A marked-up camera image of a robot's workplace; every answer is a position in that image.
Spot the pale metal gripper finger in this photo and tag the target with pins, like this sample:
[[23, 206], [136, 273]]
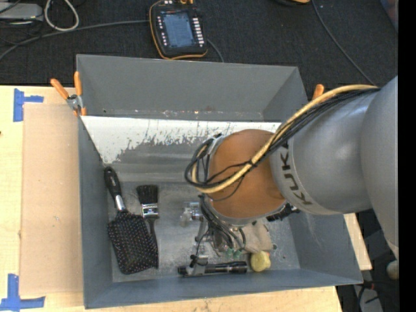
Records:
[[200, 265], [202, 231]]

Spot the black flashlight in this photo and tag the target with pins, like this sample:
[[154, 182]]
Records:
[[227, 267]]

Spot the beige cloth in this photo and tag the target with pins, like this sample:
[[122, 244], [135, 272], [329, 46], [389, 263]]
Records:
[[258, 237]]

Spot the yellow-green toy fruit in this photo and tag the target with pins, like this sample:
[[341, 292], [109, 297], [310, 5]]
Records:
[[260, 261]]

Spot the black paintbrush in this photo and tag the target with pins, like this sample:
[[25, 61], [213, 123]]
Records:
[[149, 195]]

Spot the black paddle hairbrush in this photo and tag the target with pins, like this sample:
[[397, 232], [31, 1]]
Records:
[[131, 239]]

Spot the grey metal bin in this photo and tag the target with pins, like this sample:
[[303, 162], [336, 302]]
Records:
[[182, 86]]

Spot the brown cardboard board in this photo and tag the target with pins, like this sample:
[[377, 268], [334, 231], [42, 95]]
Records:
[[48, 200]]

